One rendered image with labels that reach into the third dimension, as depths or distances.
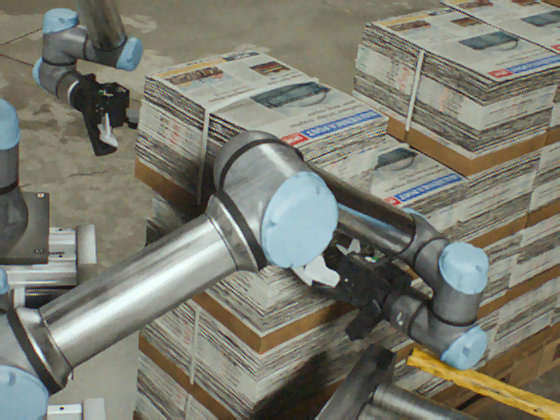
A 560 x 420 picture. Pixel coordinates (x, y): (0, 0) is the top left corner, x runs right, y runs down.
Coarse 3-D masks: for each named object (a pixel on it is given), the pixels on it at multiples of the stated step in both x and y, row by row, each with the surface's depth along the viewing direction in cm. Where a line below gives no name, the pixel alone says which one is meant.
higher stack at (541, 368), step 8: (536, 0) 273; (552, 320) 293; (552, 336) 298; (544, 344) 297; (552, 344) 300; (544, 352) 299; (552, 352) 303; (544, 360) 301; (552, 360) 306; (544, 368) 304; (536, 376) 302
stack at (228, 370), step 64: (384, 192) 215; (448, 192) 222; (512, 192) 245; (384, 256) 214; (512, 256) 255; (192, 320) 211; (256, 320) 195; (384, 320) 224; (512, 320) 273; (256, 384) 201; (320, 384) 218; (448, 384) 263; (512, 384) 292
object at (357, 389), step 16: (368, 352) 171; (384, 352) 172; (352, 368) 167; (368, 368) 167; (384, 368) 168; (352, 384) 163; (368, 384) 164; (336, 400) 159; (352, 400) 160; (368, 400) 162; (320, 416) 155; (336, 416) 156; (352, 416) 156
